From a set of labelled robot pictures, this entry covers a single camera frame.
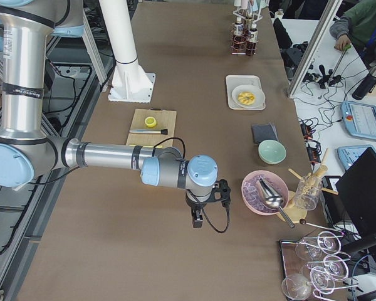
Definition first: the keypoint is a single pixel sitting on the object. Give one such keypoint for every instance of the halved lemon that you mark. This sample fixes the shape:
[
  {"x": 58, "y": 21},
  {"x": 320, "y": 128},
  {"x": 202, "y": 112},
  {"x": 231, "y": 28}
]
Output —
[{"x": 150, "y": 121}]

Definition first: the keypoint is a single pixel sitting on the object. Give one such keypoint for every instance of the grey folded cloth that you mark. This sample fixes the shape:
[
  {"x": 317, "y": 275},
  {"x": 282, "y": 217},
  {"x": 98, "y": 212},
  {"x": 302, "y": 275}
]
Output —
[{"x": 262, "y": 132}]

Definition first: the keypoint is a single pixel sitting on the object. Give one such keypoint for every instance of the tea bottle with label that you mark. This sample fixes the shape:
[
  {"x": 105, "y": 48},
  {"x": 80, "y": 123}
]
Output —
[{"x": 252, "y": 39}]

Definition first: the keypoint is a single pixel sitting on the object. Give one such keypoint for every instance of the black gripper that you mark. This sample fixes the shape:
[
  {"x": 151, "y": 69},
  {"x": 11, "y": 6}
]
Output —
[{"x": 195, "y": 205}]

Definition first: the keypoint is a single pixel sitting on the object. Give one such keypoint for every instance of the dark glass tray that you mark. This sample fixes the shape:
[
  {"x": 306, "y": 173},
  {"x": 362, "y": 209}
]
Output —
[{"x": 290, "y": 261}]

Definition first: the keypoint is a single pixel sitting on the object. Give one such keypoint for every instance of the wine glass middle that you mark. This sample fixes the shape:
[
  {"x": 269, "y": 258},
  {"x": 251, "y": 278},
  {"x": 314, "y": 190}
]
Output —
[{"x": 330, "y": 264}]

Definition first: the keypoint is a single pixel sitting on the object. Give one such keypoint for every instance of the blue teach pendant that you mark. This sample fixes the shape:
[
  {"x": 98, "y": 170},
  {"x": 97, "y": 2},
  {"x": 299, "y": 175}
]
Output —
[
  {"x": 347, "y": 155},
  {"x": 359, "y": 119}
]

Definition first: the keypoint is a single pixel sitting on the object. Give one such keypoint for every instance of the wooden cutting board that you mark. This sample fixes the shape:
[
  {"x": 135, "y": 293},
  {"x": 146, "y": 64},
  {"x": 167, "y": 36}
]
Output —
[{"x": 165, "y": 119}]

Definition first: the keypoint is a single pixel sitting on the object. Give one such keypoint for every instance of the braided ring bread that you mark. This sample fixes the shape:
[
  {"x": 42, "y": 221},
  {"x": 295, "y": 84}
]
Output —
[{"x": 246, "y": 98}]

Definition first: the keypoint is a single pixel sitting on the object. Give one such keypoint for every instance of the steel ice scoop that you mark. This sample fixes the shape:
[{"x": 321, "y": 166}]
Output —
[{"x": 272, "y": 199}]

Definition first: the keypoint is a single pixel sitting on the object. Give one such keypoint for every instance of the mint green bowl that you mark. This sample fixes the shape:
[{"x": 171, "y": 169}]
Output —
[{"x": 272, "y": 152}]

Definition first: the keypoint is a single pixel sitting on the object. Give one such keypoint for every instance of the black monitor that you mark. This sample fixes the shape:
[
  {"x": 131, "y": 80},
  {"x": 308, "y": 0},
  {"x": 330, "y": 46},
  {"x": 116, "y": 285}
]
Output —
[{"x": 357, "y": 191}]

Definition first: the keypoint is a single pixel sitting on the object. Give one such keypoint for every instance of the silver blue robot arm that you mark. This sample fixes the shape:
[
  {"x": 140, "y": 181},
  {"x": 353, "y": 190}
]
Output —
[{"x": 26, "y": 152}]

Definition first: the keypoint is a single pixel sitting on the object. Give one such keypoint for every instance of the clear glass jar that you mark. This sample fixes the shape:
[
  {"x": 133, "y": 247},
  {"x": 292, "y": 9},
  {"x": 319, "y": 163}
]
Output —
[{"x": 307, "y": 193}]

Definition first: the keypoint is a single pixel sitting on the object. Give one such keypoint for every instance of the long reach grabber tool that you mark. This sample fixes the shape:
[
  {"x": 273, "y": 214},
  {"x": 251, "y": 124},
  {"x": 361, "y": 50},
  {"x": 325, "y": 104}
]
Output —
[{"x": 335, "y": 77}]

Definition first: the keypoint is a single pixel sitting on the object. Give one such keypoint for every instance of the wooden cup stand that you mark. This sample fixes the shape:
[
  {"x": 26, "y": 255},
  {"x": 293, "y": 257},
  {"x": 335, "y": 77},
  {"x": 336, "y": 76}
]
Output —
[{"x": 320, "y": 172}]

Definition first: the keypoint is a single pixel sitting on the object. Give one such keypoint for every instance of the steel muddler black tip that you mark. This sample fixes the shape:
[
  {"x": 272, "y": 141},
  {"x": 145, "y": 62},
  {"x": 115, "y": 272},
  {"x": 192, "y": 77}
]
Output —
[{"x": 149, "y": 131}]

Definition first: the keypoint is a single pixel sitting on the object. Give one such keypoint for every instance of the pink bowl with ice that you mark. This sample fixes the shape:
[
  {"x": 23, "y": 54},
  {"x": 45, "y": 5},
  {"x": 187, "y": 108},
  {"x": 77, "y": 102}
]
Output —
[{"x": 254, "y": 193}]

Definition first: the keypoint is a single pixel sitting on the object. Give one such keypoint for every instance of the black thermos bottle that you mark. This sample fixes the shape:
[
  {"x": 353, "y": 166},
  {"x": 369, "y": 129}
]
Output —
[{"x": 366, "y": 86}]

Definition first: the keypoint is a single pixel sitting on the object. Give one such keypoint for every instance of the aluminium frame post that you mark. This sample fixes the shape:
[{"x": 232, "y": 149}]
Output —
[{"x": 322, "y": 27}]

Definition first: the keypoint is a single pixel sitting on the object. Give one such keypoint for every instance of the wine glass lower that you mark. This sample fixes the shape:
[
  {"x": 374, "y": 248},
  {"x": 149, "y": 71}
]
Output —
[{"x": 324, "y": 284}]

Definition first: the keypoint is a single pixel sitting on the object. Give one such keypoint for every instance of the wine glass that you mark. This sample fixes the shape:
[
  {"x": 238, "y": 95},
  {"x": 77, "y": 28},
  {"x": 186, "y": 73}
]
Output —
[
  {"x": 324, "y": 284},
  {"x": 315, "y": 248},
  {"x": 330, "y": 264}
]

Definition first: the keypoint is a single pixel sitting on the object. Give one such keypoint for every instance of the wine glass upper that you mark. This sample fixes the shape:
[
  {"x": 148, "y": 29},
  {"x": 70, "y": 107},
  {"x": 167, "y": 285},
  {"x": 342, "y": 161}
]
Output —
[{"x": 315, "y": 248}]

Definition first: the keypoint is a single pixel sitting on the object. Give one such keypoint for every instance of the person in green jacket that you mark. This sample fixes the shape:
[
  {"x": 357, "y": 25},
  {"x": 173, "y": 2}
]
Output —
[{"x": 357, "y": 27}]

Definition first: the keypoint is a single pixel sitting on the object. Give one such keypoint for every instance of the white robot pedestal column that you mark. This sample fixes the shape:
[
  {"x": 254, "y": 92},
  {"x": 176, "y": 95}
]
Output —
[{"x": 130, "y": 82}]

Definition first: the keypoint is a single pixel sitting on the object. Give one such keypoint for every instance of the cream rectangular tray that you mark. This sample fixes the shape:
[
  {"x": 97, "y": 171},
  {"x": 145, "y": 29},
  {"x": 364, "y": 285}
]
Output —
[{"x": 232, "y": 81}]

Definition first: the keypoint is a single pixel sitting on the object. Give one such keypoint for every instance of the copper wire bottle rack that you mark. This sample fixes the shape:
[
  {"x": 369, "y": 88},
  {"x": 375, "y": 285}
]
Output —
[{"x": 240, "y": 49}]

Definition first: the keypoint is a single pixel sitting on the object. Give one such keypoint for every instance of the white round plate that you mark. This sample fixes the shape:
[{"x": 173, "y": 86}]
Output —
[{"x": 260, "y": 96}]

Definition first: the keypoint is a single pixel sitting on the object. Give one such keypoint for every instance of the white wire rack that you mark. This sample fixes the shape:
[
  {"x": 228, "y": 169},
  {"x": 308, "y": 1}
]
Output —
[{"x": 249, "y": 8}]

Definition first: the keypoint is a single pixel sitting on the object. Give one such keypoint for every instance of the round glass lying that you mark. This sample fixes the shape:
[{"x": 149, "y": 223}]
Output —
[{"x": 296, "y": 287}]

